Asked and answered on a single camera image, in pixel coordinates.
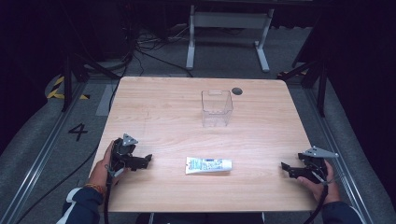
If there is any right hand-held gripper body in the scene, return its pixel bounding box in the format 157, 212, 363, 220
297, 146, 340, 185

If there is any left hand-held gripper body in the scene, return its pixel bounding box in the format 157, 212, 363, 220
108, 133, 139, 178

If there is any white toothpaste tube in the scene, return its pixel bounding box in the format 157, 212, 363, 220
185, 156, 233, 175

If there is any clear plastic container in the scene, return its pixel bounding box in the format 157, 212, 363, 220
201, 89, 234, 129

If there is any person's right hand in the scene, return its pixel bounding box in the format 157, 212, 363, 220
296, 159, 342, 205

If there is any person's left hand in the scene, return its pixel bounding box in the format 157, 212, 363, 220
87, 140, 128, 189

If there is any black metal stand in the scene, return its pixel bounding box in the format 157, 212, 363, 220
60, 50, 121, 113
277, 29, 329, 119

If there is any yellow black hazard tape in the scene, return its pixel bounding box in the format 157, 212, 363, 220
46, 76, 92, 101

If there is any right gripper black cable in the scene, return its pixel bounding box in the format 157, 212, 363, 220
303, 182, 331, 224

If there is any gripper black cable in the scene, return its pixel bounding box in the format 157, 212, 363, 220
303, 182, 331, 224
103, 169, 115, 224

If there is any aluminium floor rail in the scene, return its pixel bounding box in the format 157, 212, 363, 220
0, 81, 90, 224
303, 86, 376, 224

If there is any orange bead bracelet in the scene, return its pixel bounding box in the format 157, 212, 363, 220
83, 183, 106, 194

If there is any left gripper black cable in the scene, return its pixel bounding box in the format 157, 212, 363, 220
103, 169, 115, 224

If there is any black floor cable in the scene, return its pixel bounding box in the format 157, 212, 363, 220
14, 142, 103, 224

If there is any bundle of black cables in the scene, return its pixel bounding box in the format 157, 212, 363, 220
108, 3, 194, 111

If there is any white metal desk frame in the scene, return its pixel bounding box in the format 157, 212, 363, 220
185, 4, 276, 74

